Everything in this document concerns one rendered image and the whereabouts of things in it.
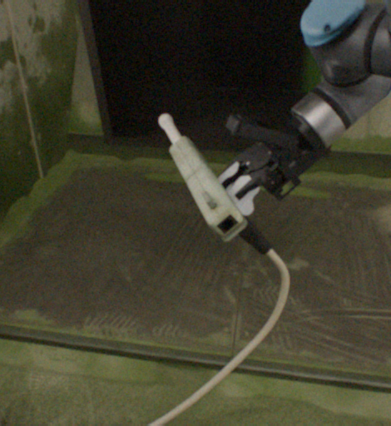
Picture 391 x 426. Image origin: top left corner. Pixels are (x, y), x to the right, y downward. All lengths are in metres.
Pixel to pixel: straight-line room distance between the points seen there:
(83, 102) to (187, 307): 1.25
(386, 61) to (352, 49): 0.05
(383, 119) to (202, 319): 1.25
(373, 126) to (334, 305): 0.97
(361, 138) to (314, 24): 1.40
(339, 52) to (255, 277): 0.87
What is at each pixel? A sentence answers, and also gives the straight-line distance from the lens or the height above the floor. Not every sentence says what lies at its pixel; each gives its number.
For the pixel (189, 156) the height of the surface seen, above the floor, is 0.59.
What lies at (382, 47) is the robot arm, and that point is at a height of 0.82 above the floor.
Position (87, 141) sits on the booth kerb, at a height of 0.13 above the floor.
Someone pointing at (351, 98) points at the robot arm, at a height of 0.72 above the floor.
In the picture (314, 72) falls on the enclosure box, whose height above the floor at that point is 0.59.
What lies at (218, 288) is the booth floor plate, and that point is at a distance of 1.32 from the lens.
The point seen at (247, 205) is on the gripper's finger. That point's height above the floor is 0.54.
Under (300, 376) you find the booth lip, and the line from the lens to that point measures 1.15.
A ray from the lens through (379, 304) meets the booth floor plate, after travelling 1.37.
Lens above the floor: 0.92
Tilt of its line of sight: 32 degrees down
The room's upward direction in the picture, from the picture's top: straight up
